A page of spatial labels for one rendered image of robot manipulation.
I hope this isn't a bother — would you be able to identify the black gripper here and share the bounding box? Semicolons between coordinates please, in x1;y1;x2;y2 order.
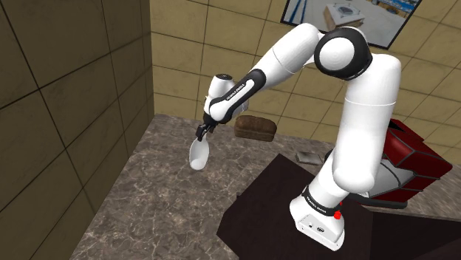
195;112;219;142

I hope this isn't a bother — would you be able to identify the white bowl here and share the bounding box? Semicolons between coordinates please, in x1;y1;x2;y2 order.
189;137;210;171

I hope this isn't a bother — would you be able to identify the brown bread loaf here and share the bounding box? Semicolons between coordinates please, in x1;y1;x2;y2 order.
234;115;278;143

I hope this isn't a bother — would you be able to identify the dark brown robot stand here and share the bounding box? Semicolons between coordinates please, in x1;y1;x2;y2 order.
216;153;461;260

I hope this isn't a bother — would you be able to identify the small grey flat book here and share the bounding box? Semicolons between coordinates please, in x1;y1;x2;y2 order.
296;151;324;166

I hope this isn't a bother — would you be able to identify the red and white appliance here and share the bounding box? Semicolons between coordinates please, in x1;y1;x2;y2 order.
325;118;453;210

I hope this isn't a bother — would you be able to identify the framed wall picture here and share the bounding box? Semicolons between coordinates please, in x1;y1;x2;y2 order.
280;0;423;50

